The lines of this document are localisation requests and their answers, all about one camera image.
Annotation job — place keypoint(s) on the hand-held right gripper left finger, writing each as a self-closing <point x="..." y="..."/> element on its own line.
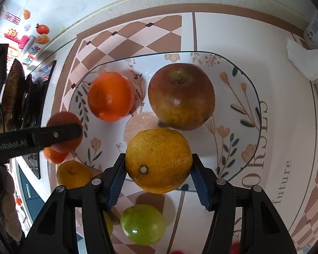
<point x="116" y="185"/>

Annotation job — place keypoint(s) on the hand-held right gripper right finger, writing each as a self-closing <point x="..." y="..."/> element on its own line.
<point x="201" y="187"/>

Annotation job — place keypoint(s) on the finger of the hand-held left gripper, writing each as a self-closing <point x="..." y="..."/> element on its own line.
<point x="57" y="135"/>

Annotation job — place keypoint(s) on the dark red round fruit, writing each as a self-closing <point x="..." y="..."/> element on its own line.
<point x="65" y="117"/>

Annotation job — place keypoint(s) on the bright orange tangerine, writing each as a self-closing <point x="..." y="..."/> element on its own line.
<point x="110" y="96"/>
<point x="54" y="156"/>

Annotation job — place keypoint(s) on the green apple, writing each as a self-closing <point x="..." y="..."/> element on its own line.
<point x="143" y="225"/>
<point x="108" y="223"/>

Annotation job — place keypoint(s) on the yellow lemon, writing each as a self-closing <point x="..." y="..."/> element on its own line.
<point x="159" y="158"/>
<point x="71" y="174"/>

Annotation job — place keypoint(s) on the floral white plate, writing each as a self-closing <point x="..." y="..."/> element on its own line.
<point x="228" y="137"/>

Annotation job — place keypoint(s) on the small red tomato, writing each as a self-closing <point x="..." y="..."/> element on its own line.
<point x="176" y="252"/>
<point x="234" y="249"/>

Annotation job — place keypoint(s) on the person's left forearm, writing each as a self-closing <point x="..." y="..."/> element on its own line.
<point x="5" y="203"/>

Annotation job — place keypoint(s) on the black gas stove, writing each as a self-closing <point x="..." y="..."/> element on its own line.
<point x="37" y="98"/>

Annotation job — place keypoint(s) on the blue base cabinet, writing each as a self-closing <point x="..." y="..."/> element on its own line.
<point x="29" y="190"/>

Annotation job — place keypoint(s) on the black frying pan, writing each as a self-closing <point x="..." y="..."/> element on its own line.
<point x="13" y="92"/>

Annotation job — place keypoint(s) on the brown red apple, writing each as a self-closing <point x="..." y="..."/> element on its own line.
<point x="180" y="98"/>

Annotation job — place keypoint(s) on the white crumpled tissue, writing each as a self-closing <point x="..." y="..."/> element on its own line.
<point x="303" y="60"/>

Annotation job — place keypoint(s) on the orange ingot wall sticker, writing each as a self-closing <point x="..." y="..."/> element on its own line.
<point x="42" y="39"/>

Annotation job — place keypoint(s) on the large colourful letter wall sticker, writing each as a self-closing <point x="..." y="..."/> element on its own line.
<point x="16" y="38"/>

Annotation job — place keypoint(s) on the red persimmon wall sticker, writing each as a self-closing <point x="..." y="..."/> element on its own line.
<point x="43" y="29"/>

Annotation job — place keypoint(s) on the white cloud wall sticker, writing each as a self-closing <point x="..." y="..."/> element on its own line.
<point x="27" y="27"/>

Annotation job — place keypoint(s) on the red stamp wall sticker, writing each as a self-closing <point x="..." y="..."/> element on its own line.
<point x="12" y="17"/>

